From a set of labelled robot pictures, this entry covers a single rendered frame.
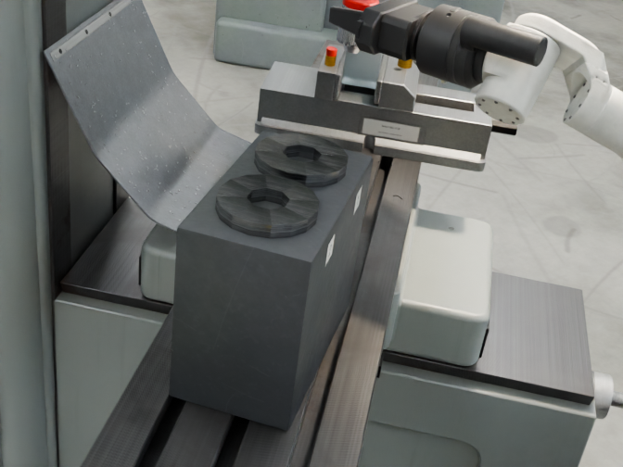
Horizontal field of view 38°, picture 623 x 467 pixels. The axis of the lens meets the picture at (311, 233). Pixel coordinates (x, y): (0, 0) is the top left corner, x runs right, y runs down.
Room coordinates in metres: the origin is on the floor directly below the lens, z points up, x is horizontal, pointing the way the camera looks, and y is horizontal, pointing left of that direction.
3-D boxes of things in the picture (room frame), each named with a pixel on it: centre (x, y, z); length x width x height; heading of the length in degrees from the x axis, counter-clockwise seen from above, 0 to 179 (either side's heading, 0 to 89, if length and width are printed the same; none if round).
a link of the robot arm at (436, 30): (1.12, -0.10, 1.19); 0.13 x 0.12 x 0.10; 148
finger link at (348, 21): (1.15, -0.01, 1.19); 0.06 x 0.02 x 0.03; 58
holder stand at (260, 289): (0.74, 0.03, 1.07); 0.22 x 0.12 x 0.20; 167
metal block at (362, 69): (1.31, -0.04, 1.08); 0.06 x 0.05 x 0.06; 176
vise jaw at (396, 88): (1.31, -0.10, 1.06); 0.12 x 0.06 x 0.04; 176
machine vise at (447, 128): (1.31, -0.07, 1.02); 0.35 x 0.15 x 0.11; 86
